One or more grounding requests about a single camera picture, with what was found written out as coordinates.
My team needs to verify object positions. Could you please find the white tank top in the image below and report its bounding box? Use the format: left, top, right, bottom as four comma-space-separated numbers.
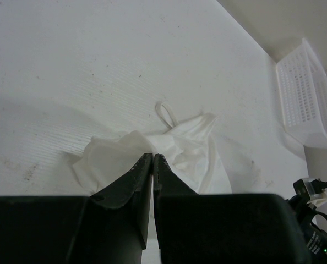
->
73, 102, 232, 195

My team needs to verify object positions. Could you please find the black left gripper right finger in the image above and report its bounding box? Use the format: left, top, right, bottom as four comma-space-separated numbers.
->
153, 154, 311, 263

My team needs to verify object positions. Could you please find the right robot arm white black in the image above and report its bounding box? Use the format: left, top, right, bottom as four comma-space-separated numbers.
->
286, 195, 327, 263

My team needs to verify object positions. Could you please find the white plastic mesh basket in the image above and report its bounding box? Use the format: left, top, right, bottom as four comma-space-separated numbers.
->
276, 38, 327, 149

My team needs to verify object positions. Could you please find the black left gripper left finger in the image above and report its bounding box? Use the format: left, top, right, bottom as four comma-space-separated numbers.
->
0, 153, 152, 263

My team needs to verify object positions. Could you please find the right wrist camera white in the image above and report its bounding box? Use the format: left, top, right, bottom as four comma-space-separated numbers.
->
293, 178, 327, 207

